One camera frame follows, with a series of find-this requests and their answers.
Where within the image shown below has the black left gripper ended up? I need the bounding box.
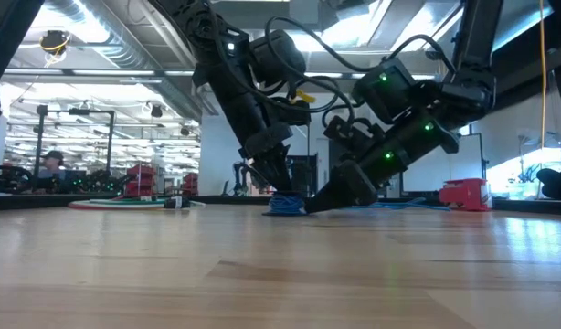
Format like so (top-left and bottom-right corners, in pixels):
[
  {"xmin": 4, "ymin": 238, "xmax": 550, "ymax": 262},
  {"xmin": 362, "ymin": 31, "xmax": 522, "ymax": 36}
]
[{"xmin": 237, "ymin": 121, "xmax": 294, "ymax": 193}]

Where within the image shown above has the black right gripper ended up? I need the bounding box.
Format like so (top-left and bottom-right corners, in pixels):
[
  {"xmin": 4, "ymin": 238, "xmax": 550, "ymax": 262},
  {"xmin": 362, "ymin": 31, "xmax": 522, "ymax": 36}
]
[{"xmin": 305, "ymin": 114, "xmax": 400, "ymax": 215}]

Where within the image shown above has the white whiteboard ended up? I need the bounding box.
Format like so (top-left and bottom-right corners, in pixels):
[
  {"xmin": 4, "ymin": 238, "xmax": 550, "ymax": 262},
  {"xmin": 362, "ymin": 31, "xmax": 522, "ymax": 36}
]
[{"xmin": 399, "ymin": 133, "xmax": 488, "ymax": 194}]

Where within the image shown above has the small red storage rack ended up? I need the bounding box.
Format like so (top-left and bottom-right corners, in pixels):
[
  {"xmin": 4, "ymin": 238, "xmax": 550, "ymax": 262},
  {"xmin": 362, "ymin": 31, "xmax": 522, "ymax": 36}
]
[{"xmin": 181, "ymin": 172, "xmax": 200, "ymax": 196}]

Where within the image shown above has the red storage bin rack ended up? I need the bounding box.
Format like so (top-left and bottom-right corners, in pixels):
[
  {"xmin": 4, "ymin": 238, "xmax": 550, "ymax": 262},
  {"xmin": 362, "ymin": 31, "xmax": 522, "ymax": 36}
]
[{"xmin": 124, "ymin": 163, "xmax": 159, "ymax": 197}]

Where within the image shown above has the clear plastic bin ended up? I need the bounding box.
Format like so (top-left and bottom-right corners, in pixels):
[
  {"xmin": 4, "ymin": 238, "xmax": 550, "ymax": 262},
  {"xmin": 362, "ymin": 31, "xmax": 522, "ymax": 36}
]
[{"xmin": 505, "ymin": 181, "xmax": 540, "ymax": 201}]

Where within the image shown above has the long ceiling light strip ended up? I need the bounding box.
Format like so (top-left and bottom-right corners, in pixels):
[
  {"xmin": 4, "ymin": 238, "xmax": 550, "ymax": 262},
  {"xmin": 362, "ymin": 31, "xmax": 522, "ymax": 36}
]
[{"xmin": 0, "ymin": 67, "xmax": 439, "ymax": 84}]

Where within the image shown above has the person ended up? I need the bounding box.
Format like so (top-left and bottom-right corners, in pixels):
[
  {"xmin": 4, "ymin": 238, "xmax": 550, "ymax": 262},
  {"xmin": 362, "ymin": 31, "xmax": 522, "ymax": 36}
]
[{"xmin": 36, "ymin": 149, "xmax": 70, "ymax": 194}]

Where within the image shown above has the yellow black ceiling reel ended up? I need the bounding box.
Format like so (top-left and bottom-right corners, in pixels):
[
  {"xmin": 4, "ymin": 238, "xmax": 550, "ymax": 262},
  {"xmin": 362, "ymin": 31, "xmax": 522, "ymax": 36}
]
[{"xmin": 38, "ymin": 28, "xmax": 72, "ymax": 59}]

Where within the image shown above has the short blue cord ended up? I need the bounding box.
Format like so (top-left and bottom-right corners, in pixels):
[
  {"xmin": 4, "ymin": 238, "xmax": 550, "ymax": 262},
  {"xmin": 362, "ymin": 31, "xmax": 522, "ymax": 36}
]
[{"xmin": 348, "ymin": 196, "xmax": 451, "ymax": 212}]

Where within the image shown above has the silver ventilation duct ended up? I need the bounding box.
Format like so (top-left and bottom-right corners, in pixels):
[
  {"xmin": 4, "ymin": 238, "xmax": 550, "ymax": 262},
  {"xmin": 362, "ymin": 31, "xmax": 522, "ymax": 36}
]
[{"xmin": 36, "ymin": 0, "xmax": 220, "ymax": 121}]

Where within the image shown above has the yellow cable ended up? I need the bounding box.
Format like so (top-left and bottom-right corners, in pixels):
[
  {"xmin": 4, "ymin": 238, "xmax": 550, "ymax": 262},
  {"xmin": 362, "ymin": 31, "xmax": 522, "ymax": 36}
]
[{"xmin": 538, "ymin": 0, "xmax": 548, "ymax": 152}]

